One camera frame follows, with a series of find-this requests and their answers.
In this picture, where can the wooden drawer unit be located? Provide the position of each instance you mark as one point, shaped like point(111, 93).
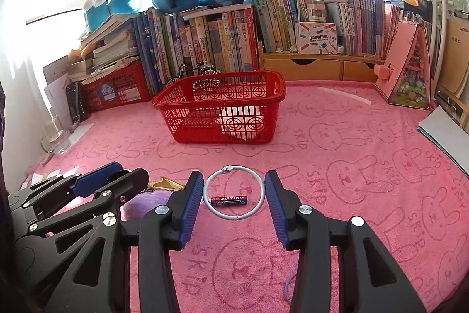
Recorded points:
point(300, 67)

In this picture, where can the white paper sheet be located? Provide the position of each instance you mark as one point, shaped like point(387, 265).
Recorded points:
point(83, 132)

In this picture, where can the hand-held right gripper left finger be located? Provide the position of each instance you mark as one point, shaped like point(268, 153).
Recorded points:
point(190, 212)

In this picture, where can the white fluffy toy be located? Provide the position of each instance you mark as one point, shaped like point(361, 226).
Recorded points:
point(252, 111)

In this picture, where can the stack of flat workbooks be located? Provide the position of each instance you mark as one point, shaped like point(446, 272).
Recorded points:
point(113, 45)

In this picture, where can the pink rabbit printed blanket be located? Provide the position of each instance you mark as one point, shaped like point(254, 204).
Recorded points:
point(348, 151)

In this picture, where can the row of colourful upright books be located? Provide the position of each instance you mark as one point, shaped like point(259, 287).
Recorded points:
point(205, 41)

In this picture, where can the red plastic crate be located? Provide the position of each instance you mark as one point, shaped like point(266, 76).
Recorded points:
point(121, 89)

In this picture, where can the purple cloth pouch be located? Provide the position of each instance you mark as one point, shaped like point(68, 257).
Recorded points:
point(146, 203)

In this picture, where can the row of slim upright books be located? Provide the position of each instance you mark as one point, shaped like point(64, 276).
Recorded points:
point(362, 23)

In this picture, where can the red plastic basket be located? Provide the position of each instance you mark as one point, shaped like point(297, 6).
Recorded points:
point(183, 104)

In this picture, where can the clear plastic jar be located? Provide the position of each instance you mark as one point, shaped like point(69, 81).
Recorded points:
point(316, 10)

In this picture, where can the pink house-shaped box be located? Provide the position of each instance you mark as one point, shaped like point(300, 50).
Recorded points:
point(406, 71)

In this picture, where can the model bicycle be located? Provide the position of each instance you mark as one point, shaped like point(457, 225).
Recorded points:
point(205, 73)

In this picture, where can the white printed box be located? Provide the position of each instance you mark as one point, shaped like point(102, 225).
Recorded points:
point(315, 38)

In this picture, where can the clear glass cup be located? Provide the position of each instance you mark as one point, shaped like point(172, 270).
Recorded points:
point(58, 140)

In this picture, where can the gold foil piece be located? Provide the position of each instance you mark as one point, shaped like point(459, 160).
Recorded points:
point(166, 184)

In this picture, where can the white pipe frame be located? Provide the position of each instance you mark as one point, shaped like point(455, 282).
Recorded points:
point(439, 23)

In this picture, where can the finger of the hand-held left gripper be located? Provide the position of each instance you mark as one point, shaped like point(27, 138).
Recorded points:
point(126, 184)
point(97, 179)

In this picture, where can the handwritten paper note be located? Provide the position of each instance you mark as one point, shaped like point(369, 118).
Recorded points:
point(55, 174)

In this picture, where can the blue and white plush toy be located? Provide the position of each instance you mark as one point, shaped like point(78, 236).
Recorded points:
point(117, 7)

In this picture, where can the black and red battery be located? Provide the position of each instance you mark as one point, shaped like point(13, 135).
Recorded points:
point(229, 201)

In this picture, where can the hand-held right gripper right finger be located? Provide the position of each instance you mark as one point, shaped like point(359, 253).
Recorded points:
point(278, 212)

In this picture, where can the white board sheet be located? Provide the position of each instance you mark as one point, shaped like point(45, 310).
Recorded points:
point(447, 129)

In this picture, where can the black flat box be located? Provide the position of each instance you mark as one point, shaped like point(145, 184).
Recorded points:
point(77, 102)

